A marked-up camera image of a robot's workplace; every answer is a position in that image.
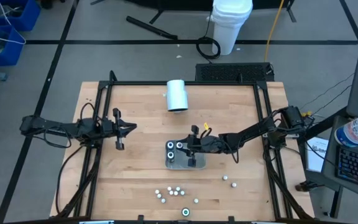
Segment white trash can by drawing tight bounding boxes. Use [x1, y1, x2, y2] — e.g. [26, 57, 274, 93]
[209, 0, 254, 56]

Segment black perforated computer case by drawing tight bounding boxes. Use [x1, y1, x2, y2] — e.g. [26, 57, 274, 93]
[195, 62, 275, 83]

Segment black rod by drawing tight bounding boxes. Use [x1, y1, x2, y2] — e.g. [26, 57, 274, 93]
[126, 15, 178, 40]

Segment white paper sheet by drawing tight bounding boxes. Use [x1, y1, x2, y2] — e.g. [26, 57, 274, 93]
[305, 136, 329, 173]

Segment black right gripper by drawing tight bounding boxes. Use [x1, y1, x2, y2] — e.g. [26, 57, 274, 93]
[175, 125, 222, 167]

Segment black aluminium rig frame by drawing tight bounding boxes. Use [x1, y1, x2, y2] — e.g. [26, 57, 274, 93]
[50, 70, 315, 224]

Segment blue storage bin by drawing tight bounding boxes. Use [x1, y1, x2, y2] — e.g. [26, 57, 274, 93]
[0, 24, 26, 68]
[0, 0, 42, 32]

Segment pale grey plastic bin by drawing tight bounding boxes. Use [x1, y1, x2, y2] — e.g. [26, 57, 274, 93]
[165, 139, 207, 170]

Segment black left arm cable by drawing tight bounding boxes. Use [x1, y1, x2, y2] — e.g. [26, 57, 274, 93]
[55, 144, 85, 215]

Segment black coiled cable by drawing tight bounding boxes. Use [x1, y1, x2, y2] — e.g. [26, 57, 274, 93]
[196, 12, 222, 60]

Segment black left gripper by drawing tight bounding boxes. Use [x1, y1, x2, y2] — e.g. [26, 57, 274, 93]
[103, 108, 138, 151]

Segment dark desk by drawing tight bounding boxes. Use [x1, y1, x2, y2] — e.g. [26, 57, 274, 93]
[321, 114, 358, 205]

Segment yellow hanging cable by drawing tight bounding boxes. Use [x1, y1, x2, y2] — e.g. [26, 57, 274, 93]
[264, 0, 285, 62]

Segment white wipes canister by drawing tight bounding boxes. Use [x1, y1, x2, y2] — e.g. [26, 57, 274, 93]
[334, 109, 358, 147]

